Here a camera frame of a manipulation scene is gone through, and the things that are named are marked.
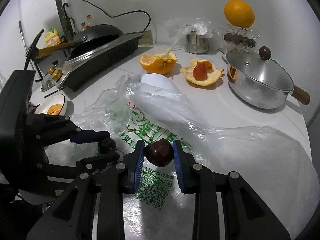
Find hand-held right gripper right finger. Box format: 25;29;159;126
172;140;292;240

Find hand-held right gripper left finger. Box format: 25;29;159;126
26;140;146;240

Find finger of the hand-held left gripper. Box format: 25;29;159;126
27;114;110;145
37;152;120;178

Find dark cherry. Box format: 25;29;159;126
98;138;117;155
145;138;174;167

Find orange segment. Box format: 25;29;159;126
47;104;63;115

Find white bowl dark rim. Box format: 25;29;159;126
34;94;68;116

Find steel pot lid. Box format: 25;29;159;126
41;75;67;92

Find black metal rack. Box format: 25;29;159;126
34;40;73;83

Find large printed plastic bag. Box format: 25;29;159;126
45;73;314;240

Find flat orange peel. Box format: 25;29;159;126
181;57;225;87

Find strawberry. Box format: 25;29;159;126
193;64;208;80

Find hollow orange peel half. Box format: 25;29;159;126
139;48;178;75

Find yellow dish soap bottle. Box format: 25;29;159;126
44;26;62;48

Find black umbrella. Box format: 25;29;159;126
62;2;75;37

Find steel saucepan with lid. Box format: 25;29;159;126
226;46;311;110

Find steel cup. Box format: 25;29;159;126
186;31;209;54

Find dark vertical pipe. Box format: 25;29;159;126
52;0;73;40

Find clear container brown balls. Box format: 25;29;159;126
221;24;258;55

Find small clear plastic bag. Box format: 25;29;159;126
164;17;220;52

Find whole orange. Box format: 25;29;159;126
224;0;255;28

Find black wok wooden handle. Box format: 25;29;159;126
37;24;125;58

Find black cooker cable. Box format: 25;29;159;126
75;0;152;34

